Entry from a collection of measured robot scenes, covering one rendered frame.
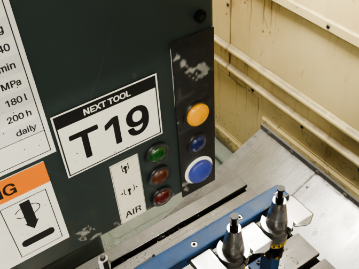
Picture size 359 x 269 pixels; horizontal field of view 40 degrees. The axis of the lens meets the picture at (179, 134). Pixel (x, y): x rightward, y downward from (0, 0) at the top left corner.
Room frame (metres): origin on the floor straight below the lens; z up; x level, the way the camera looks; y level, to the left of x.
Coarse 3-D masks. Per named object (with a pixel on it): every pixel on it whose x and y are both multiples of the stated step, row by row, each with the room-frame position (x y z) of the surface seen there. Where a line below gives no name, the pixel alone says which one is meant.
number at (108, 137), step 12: (120, 108) 0.33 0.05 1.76; (132, 108) 0.33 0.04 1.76; (144, 108) 0.34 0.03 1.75; (108, 120) 0.32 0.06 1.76; (120, 120) 0.33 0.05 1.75; (132, 120) 0.33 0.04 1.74; (144, 120) 0.34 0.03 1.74; (108, 132) 0.32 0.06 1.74; (120, 132) 0.32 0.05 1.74; (132, 132) 0.33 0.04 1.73; (144, 132) 0.34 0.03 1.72; (108, 144) 0.32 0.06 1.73; (120, 144) 0.32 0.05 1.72
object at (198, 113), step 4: (200, 104) 0.36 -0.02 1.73; (204, 104) 0.37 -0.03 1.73; (192, 108) 0.36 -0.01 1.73; (196, 108) 0.36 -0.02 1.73; (200, 108) 0.36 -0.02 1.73; (204, 108) 0.36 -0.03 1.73; (208, 108) 0.37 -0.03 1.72; (192, 112) 0.36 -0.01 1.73; (196, 112) 0.36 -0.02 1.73; (200, 112) 0.36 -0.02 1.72; (204, 112) 0.36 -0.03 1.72; (208, 112) 0.37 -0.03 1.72; (188, 116) 0.36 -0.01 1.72; (192, 116) 0.36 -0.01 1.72; (196, 116) 0.36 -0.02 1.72; (200, 116) 0.36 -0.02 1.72; (204, 116) 0.36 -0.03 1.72; (188, 120) 0.36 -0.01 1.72; (192, 120) 0.36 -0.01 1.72; (196, 120) 0.36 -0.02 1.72; (200, 120) 0.36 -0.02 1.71; (204, 120) 0.36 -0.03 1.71; (192, 124) 0.36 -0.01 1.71; (196, 124) 0.36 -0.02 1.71
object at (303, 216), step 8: (288, 200) 0.65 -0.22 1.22; (296, 200) 0.65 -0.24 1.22; (288, 208) 0.63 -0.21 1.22; (296, 208) 0.63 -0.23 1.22; (304, 208) 0.63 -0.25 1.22; (296, 216) 0.61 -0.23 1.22; (304, 216) 0.61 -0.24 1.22; (312, 216) 0.61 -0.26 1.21; (296, 224) 0.59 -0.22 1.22; (304, 224) 0.59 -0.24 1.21
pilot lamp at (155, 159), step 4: (156, 148) 0.34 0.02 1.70; (160, 148) 0.34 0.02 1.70; (164, 148) 0.34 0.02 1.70; (152, 152) 0.34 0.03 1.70; (156, 152) 0.34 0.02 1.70; (160, 152) 0.34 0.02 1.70; (164, 152) 0.34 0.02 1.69; (152, 156) 0.33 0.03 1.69; (156, 156) 0.34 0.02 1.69; (160, 156) 0.34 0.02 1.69; (164, 156) 0.34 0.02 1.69; (152, 160) 0.33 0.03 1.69; (156, 160) 0.33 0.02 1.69; (160, 160) 0.34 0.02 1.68
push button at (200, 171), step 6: (198, 162) 0.36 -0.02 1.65; (204, 162) 0.36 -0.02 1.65; (210, 162) 0.37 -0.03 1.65; (192, 168) 0.36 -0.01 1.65; (198, 168) 0.36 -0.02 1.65; (204, 168) 0.36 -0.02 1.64; (210, 168) 0.37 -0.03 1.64; (192, 174) 0.35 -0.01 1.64; (198, 174) 0.36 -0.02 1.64; (204, 174) 0.36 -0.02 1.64; (192, 180) 0.35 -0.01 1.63; (198, 180) 0.36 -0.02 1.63
